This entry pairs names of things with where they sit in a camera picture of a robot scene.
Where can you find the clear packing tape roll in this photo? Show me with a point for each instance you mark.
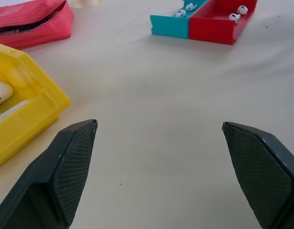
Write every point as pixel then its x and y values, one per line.
pixel 85 3

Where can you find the white closed charging case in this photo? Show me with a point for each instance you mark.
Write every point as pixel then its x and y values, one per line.
pixel 1 93

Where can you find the pink zippered pouch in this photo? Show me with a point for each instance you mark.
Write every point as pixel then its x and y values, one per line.
pixel 49 26

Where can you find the white earbud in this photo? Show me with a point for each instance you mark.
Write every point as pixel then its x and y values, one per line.
pixel 190 6
pixel 180 13
pixel 233 17
pixel 242 9

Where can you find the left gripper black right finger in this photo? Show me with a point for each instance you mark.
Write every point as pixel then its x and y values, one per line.
pixel 264 181

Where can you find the red plastic tray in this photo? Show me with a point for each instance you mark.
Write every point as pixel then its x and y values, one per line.
pixel 209 31

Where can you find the teal plastic tray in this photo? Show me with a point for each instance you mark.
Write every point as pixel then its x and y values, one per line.
pixel 169 25

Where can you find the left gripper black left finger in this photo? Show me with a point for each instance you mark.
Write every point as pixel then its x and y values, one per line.
pixel 42 190

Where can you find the yellow plastic bin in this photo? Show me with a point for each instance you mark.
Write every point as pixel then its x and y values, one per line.
pixel 42 112

